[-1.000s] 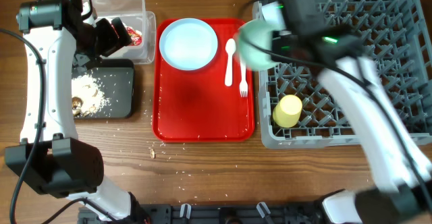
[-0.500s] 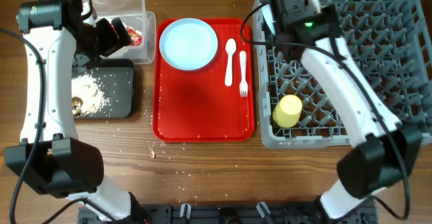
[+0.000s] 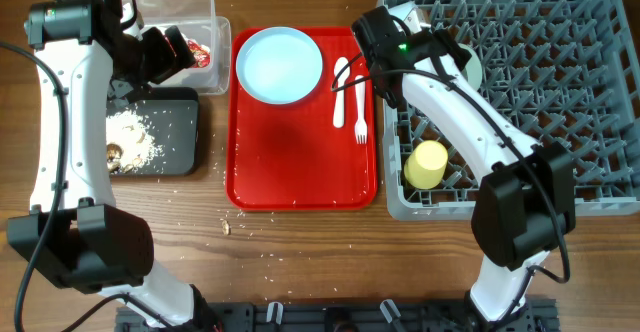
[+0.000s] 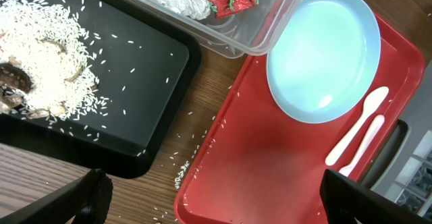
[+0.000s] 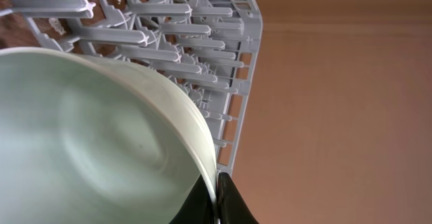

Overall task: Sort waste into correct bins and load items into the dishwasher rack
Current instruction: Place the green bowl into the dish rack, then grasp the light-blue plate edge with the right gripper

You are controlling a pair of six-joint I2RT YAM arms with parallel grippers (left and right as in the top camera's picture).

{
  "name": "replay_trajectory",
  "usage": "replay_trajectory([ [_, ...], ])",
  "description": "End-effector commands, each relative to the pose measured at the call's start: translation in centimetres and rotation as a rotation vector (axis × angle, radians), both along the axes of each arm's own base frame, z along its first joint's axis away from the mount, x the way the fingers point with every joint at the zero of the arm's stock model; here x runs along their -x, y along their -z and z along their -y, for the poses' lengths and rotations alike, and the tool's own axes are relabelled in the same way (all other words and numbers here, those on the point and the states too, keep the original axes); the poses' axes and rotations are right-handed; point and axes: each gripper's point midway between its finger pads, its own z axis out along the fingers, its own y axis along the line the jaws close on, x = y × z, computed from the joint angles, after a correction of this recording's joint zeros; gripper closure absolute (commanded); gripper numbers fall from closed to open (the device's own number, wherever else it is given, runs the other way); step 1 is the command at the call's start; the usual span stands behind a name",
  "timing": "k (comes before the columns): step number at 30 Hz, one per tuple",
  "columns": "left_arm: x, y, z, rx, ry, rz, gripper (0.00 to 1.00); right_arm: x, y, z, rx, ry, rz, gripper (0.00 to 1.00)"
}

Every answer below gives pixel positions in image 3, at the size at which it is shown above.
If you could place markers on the black plastic tray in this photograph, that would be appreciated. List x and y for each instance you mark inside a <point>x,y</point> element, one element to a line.
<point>174,112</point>

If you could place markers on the red snack wrapper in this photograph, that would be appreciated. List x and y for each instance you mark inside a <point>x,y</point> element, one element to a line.
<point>201,53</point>

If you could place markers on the red serving tray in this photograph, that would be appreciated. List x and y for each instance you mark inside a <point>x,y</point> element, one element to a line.
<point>291,157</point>

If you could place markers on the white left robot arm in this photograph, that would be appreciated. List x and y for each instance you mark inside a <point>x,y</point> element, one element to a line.
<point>74,235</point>

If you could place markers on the white plastic spoon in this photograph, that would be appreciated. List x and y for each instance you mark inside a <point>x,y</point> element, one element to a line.
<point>341,73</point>

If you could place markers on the green bowl with rice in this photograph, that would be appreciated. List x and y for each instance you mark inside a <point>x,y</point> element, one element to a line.
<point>473,70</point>

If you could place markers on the light blue bowl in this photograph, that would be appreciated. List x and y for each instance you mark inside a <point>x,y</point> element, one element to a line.
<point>413,17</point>

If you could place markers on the grey dishwasher rack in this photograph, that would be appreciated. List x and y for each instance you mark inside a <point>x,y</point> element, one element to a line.
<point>561,71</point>

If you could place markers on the brown food scrap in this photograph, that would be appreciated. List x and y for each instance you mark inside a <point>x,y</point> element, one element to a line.
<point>226,228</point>

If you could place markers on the white plastic fork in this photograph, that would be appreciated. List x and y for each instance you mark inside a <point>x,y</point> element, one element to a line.
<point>361,131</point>

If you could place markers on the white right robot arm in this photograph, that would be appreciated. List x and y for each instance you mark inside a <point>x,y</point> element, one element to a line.
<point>525,203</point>

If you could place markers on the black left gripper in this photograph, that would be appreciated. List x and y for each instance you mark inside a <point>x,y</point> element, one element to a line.
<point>166,61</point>

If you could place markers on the light blue plate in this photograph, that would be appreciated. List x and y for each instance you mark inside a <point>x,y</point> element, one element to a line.
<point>279,65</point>

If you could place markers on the clear plastic waste bin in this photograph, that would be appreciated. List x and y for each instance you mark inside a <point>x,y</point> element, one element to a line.
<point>199,24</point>

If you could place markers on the brown food scraps pile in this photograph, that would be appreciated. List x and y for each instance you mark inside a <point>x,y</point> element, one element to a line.
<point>124,157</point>

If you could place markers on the yellow plastic cup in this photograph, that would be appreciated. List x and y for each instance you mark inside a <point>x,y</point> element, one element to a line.
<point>425,167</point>

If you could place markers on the pile of white rice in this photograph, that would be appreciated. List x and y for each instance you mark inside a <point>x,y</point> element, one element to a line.
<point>130,127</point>

